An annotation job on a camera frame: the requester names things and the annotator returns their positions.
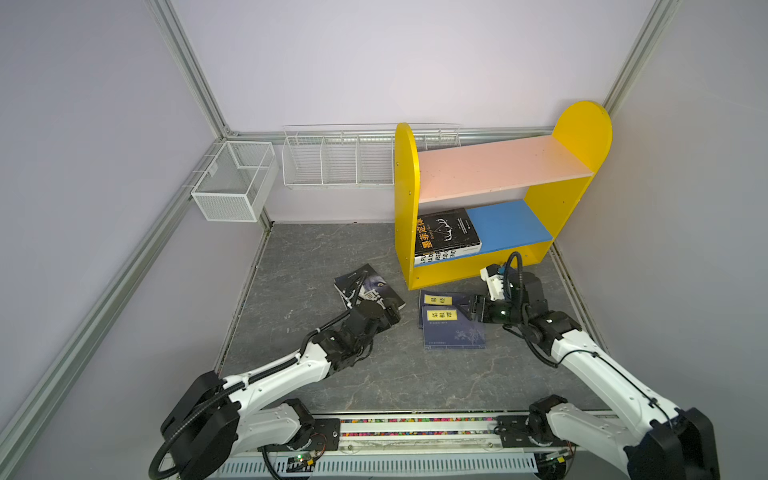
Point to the white mesh box basket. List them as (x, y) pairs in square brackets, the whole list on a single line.
[(236, 183)]

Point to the white wire rack basket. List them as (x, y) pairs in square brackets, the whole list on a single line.
[(339, 155)]

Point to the blue book under stack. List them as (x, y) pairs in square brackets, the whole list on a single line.
[(450, 300)]

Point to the white booklet black text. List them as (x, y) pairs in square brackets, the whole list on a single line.
[(444, 255)]

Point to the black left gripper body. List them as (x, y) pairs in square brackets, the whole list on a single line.
[(386, 322)]

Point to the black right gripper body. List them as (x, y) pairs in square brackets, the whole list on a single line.
[(497, 312)]

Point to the dark eye cover book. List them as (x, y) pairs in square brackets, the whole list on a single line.
[(369, 285)]

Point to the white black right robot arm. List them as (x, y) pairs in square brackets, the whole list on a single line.
[(652, 438)]

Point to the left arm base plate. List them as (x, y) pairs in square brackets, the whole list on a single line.
[(322, 434)]

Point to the yellow pink blue bookshelf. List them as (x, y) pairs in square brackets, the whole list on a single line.
[(519, 193)]

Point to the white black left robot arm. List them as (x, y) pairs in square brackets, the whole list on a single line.
[(220, 416)]

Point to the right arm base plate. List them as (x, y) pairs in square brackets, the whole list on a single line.
[(516, 431)]

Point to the black book orange title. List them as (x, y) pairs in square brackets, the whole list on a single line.
[(445, 230)]

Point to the blue book front stack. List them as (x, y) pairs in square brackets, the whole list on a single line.
[(449, 328)]

